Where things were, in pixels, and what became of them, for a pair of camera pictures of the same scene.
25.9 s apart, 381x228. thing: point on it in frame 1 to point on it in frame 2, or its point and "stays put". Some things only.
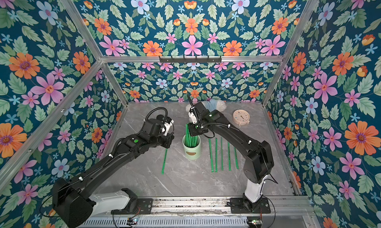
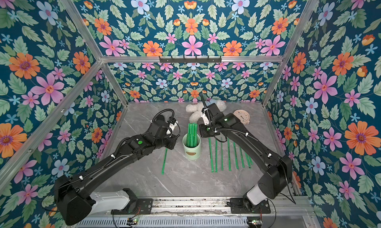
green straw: [165, 157] stays put
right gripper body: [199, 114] to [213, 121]
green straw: [216, 155] stays put
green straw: [229, 156] stays put
